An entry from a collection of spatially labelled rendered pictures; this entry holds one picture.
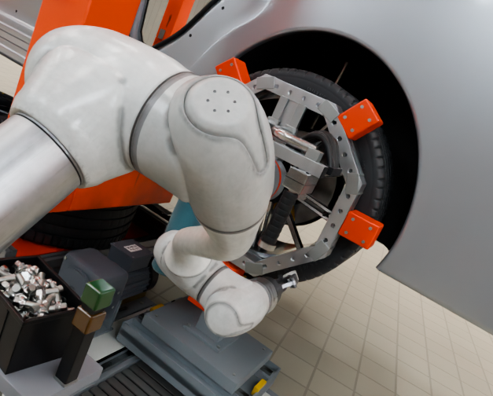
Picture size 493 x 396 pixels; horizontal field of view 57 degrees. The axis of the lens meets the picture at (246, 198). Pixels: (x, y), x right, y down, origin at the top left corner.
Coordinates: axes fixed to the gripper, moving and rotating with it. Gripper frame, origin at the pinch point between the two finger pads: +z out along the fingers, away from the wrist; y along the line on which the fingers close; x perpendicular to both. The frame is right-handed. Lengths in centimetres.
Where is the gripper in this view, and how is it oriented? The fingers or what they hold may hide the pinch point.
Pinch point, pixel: (290, 277)
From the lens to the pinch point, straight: 130.0
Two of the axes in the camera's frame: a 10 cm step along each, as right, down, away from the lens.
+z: 4.4, -0.4, 9.0
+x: -2.9, -9.5, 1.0
